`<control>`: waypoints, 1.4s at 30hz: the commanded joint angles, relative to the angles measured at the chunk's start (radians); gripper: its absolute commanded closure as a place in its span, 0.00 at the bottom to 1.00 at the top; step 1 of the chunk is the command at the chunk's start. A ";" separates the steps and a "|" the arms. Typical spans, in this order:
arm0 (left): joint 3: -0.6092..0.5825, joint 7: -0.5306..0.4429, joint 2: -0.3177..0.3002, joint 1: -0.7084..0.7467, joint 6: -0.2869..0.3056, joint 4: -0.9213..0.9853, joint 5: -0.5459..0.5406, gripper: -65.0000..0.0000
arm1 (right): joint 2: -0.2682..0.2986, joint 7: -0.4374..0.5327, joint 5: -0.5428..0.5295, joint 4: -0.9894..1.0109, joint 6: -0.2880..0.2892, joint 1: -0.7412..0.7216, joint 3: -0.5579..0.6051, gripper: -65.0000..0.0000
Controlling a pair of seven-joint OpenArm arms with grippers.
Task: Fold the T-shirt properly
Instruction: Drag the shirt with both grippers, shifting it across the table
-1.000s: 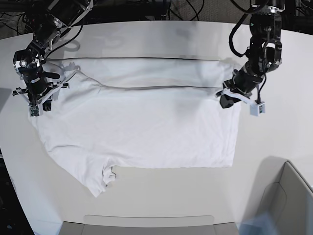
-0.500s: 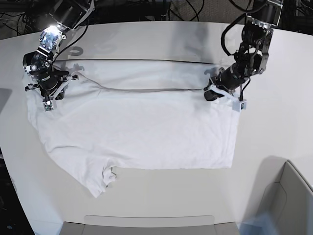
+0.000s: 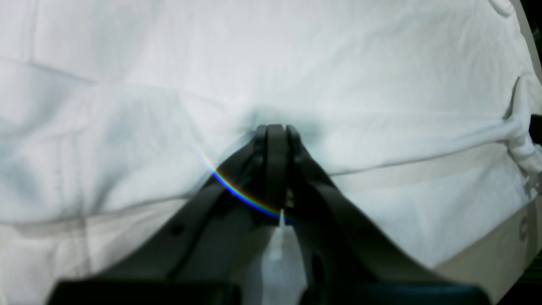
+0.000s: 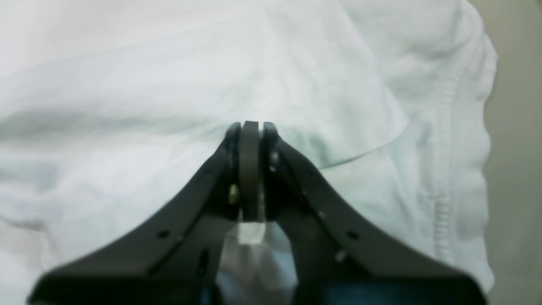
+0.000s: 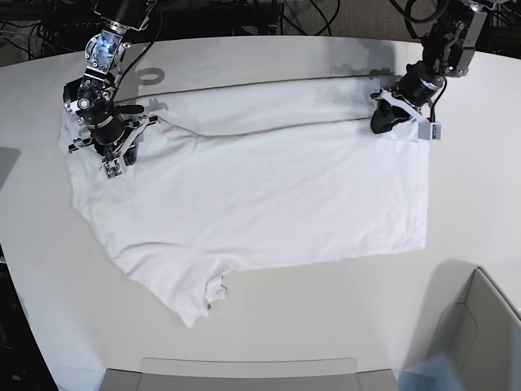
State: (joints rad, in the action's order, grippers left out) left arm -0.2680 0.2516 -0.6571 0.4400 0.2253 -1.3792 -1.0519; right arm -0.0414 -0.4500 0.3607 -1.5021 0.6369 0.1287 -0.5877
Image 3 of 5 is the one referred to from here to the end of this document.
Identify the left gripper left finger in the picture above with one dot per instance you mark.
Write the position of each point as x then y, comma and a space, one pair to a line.
188, 261

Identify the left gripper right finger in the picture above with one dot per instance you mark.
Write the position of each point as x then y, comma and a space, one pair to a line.
348, 259

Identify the white T-shirt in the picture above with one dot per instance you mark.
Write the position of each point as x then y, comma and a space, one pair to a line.
417, 109

